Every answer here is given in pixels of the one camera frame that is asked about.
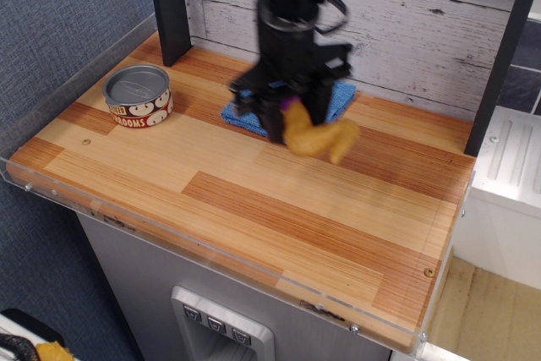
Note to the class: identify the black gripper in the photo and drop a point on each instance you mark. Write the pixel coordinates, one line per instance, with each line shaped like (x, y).
(290, 64)

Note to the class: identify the yellow toy chicken wing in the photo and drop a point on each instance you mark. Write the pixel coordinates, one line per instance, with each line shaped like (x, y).
(305, 139)

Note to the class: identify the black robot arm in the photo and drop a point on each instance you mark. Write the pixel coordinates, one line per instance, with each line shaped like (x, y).
(332, 15)

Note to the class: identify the mushroom tin can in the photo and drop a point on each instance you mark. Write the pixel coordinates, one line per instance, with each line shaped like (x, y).
(138, 96)

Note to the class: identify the purple toy eggplant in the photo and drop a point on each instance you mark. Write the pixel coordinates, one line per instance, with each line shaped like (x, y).
(287, 103)

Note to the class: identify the blue folded cloth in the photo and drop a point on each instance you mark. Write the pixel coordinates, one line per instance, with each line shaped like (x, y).
(343, 94)

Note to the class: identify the silver toy fridge cabinet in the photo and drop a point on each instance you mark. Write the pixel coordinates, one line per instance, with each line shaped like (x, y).
(178, 309)

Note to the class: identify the white toy sink counter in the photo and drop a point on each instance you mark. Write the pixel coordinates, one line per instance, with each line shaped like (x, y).
(499, 227)

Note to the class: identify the yellow object bottom left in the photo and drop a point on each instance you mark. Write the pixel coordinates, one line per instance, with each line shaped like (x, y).
(53, 351)

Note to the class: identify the dark left shelf post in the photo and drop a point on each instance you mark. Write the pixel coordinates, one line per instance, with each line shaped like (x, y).
(173, 29)

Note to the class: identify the dark shelf post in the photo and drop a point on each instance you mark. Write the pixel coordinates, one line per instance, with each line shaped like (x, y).
(504, 56)
(173, 29)

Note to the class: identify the dark right shelf post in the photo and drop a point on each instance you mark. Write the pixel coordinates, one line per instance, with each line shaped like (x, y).
(504, 56)

